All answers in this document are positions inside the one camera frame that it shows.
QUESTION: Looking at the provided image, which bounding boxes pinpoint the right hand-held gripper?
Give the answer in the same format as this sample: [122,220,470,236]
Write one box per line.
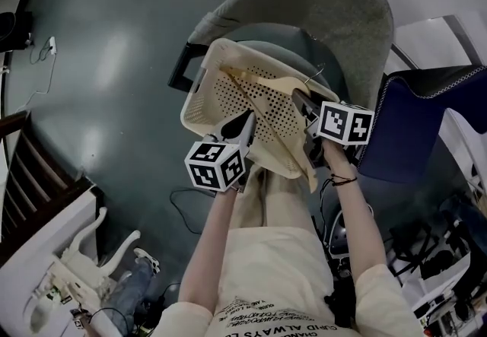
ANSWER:
[291,87,376,170]

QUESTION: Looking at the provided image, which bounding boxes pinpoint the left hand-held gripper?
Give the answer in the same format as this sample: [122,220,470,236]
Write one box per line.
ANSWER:
[183,110,257,192]

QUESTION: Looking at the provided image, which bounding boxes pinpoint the cream perforated laundry basket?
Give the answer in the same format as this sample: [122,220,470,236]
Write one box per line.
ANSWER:
[179,38,341,181]

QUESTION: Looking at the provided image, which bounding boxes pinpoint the wooden clothes hanger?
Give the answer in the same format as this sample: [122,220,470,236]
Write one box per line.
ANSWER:
[219,64,325,194]

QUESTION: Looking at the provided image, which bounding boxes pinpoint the person's left forearm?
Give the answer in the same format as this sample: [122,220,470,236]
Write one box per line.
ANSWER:
[177,187,240,307]

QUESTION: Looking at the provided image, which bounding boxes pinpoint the person's right forearm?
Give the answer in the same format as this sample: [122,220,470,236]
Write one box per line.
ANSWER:
[322,140,390,288]

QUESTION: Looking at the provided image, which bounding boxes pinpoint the black chair armrest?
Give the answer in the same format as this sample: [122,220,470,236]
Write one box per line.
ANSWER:
[167,42,209,94]

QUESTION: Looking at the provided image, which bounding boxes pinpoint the person's beige trousers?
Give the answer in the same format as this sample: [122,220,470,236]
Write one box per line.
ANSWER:
[228,166,317,240]

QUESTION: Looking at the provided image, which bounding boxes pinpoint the black wrist band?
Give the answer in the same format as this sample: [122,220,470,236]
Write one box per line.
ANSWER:
[329,173,359,187]

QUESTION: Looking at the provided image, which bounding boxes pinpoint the grey fabric chair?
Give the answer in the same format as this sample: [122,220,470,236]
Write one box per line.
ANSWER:
[187,0,395,116]

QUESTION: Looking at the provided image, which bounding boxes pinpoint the dark blue fabric bag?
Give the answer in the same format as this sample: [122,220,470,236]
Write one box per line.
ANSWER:
[356,65,487,185]

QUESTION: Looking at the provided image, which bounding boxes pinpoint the person's cream printed shirt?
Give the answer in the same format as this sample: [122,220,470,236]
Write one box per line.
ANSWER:
[151,227,424,337]

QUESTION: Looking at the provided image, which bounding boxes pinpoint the white patterned sneaker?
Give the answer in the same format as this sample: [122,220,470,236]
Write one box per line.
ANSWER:
[132,247,161,275]

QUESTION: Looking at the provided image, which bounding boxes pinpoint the white stool with curved legs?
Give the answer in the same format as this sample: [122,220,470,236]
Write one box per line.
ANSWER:
[52,205,142,293]

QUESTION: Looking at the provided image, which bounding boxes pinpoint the blue jeans leg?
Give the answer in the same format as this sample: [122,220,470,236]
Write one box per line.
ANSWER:
[101,258,158,331]

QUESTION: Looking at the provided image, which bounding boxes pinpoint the wooden staircase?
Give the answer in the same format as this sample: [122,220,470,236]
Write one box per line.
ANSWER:
[0,110,97,266]

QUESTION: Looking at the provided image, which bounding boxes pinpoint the white vanity table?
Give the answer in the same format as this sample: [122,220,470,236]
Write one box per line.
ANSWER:
[0,183,115,337]

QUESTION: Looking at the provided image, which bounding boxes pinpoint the black floor cable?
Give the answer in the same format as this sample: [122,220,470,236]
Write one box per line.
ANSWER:
[168,186,215,234]

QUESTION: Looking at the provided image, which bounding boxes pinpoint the white charger with cable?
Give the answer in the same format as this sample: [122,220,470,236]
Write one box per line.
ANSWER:
[14,36,59,113]

